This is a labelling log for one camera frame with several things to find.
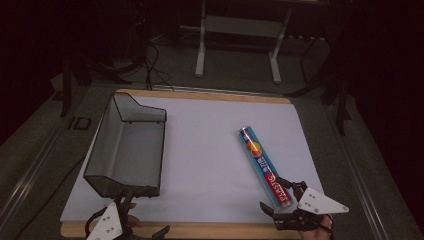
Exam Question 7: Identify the black stand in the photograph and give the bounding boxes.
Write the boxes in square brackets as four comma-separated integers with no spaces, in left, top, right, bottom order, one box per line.
[59,53,93,118]
[284,31,353,136]

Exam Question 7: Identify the white metal stand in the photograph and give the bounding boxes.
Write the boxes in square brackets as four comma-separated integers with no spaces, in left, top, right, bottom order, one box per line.
[194,0,294,85]

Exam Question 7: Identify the small black rectangular frame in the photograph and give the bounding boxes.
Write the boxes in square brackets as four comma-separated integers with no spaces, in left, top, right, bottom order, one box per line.
[67,116,92,131]

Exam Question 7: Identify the black wire mesh basket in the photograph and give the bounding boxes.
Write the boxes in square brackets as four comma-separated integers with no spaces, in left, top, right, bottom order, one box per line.
[83,92,168,199]

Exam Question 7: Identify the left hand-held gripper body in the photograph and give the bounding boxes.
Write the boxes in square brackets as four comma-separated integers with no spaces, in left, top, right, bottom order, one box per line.
[86,201,155,240]

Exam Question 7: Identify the person's right hand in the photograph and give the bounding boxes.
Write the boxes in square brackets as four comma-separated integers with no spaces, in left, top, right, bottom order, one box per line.
[299,214,335,240]

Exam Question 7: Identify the aluminium rail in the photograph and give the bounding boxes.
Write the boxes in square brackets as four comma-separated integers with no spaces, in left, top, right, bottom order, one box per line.
[0,99,88,231]
[324,99,393,240]

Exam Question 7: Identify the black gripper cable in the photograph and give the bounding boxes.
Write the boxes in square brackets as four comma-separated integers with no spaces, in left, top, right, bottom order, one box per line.
[84,207,108,237]

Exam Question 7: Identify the blue plastic wrap roll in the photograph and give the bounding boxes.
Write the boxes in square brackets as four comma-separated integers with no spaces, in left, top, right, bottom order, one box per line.
[237,126,294,209]

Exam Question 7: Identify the wooden board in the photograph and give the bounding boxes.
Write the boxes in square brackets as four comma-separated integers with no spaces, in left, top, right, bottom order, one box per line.
[60,88,303,240]

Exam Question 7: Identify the white paper sheet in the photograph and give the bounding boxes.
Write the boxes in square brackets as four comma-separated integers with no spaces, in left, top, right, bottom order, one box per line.
[59,95,325,224]

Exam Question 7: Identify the person's left hand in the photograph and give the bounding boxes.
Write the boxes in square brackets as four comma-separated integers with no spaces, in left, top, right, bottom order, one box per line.
[127,202,145,230]

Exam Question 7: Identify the black floor cables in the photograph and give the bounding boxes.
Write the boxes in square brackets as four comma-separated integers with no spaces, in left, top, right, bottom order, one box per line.
[143,42,175,92]

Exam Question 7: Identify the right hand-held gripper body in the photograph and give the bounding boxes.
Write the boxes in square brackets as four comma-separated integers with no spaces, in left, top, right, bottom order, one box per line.
[272,181,350,232]

